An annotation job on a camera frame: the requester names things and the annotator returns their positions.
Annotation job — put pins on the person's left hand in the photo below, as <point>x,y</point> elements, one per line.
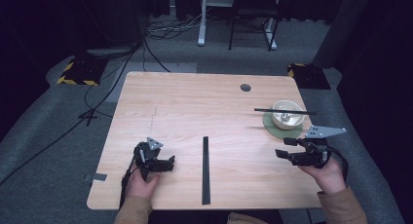
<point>141,185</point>

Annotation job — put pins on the grey tape piece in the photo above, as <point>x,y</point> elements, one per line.
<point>97,177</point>

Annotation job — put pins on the white desk leg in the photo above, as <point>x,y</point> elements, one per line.
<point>202,22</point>
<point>271,34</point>

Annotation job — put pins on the black round table grommet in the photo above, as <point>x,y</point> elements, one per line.
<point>245,87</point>

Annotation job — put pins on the person's right hand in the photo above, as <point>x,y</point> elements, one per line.
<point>328,177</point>

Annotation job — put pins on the cream ceramic bowl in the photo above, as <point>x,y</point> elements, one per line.
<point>288,118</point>

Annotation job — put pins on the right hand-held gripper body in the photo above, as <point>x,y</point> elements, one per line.
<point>308,156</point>

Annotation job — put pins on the black metal frame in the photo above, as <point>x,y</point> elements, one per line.
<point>253,13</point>

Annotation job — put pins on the single black chopstick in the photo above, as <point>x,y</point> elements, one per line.
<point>282,111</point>

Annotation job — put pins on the black yellow striped stand base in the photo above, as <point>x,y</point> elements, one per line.
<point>82,73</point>
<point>308,76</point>

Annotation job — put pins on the round green coaster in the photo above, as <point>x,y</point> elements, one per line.
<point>276,131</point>

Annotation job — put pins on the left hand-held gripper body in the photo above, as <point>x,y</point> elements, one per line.
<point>147,154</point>

